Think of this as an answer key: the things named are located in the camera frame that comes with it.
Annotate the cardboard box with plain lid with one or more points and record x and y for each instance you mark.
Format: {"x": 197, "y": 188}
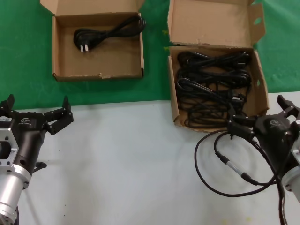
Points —
{"x": 98, "y": 61}

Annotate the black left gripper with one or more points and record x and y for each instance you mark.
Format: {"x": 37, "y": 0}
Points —
{"x": 30, "y": 140}

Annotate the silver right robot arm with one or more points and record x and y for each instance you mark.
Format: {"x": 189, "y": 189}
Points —
{"x": 293, "y": 180}

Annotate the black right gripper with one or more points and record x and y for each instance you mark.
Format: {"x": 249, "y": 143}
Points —
{"x": 272, "y": 138}

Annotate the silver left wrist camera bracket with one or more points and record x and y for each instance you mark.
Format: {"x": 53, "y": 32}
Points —
{"x": 8, "y": 140}

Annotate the green table mat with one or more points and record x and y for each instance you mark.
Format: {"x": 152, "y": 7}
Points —
{"x": 23, "y": 47}

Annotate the cardboard box with holed flap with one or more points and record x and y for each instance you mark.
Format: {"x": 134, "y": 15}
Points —
{"x": 211, "y": 23}

